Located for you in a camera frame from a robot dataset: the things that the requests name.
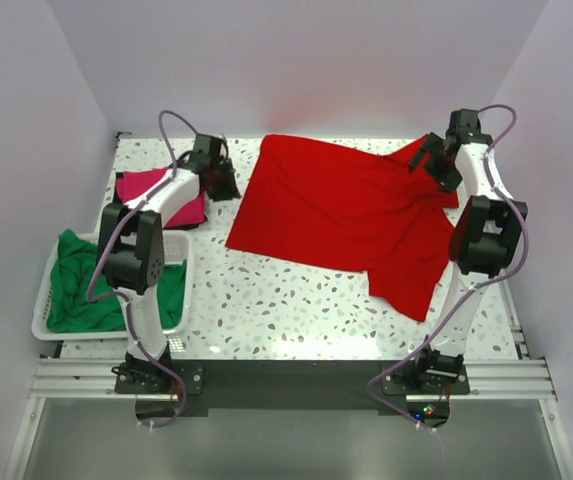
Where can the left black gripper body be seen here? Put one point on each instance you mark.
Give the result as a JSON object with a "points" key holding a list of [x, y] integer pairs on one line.
{"points": [[216, 166]]}

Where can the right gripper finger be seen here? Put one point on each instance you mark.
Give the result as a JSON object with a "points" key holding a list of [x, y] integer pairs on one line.
{"points": [[429, 155], [445, 173]]}

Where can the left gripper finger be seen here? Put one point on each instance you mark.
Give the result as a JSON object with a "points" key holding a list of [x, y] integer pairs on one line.
{"points": [[215, 185], [229, 186]]}

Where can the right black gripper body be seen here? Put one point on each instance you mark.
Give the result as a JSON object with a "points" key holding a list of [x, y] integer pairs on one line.
{"points": [[438, 154]]}

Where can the red t shirt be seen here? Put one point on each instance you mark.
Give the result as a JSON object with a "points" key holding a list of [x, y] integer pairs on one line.
{"points": [[335, 207]]}

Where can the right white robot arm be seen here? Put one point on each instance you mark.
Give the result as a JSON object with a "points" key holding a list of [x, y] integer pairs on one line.
{"points": [[483, 243]]}

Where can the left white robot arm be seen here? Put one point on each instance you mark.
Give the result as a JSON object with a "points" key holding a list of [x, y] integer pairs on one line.
{"points": [[130, 250]]}

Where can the folded pink t shirt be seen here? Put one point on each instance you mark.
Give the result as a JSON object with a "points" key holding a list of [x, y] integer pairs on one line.
{"points": [[169, 194]]}

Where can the folded black t shirt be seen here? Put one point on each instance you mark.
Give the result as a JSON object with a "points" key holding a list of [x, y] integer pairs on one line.
{"points": [[130, 185]]}

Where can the green t shirt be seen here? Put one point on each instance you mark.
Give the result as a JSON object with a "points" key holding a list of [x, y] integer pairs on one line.
{"points": [[70, 277]]}

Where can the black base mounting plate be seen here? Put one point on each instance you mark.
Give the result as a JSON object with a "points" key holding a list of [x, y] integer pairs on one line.
{"points": [[198, 387]]}

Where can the aluminium front rail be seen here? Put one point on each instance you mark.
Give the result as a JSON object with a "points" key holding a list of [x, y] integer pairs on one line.
{"points": [[490, 380]]}

